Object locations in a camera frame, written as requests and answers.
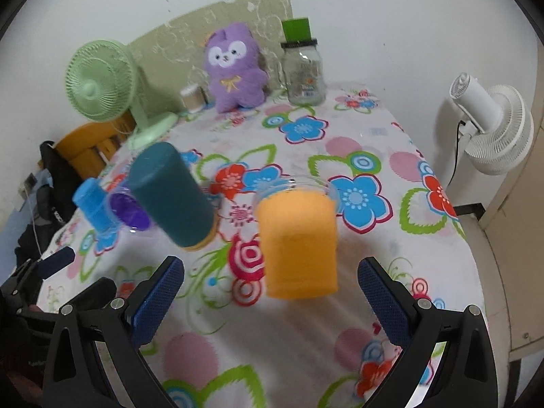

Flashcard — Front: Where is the glass jar with black lid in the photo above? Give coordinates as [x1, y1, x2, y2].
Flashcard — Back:
[281, 39, 326, 106]

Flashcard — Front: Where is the green box behind jar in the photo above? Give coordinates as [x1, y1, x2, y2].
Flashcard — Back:
[281, 18, 312, 43]

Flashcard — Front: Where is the orange plastic cup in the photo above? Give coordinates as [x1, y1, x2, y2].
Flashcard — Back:
[254, 177, 338, 300]

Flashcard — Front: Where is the blue plastic cup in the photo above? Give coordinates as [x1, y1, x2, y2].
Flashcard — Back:
[72, 178, 119, 235]

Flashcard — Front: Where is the white standing fan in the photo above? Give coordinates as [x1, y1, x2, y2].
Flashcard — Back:
[445, 72, 534, 176]

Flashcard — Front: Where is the purple clear plastic cup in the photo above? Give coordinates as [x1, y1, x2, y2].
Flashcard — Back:
[107, 183, 153, 232]

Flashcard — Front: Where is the green desk fan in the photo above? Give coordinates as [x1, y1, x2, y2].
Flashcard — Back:
[65, 40, 178, 149]

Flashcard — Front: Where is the orange wooden chair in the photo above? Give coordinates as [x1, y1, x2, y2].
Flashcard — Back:
[46, 110, 136, 180]

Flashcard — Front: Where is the floral tablecloth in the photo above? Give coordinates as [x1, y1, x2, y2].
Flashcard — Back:
[38, 87, 483, 407]

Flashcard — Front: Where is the purple plush toy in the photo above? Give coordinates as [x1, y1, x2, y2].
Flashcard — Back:
[204, 22, 268, 113]

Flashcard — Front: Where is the dark teal cylinder cup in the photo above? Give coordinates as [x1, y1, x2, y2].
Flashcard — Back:
[127, 142, 218, 251]

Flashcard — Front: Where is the small white round container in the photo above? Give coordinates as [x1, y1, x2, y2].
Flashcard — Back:
[180, 84, 206, 113]

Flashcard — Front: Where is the black bag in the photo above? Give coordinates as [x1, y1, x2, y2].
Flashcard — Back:
[15, 141, 83, 266]

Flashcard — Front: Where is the beige patterned wall panel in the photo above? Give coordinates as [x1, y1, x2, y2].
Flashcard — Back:
[128, 0, 293, 115]

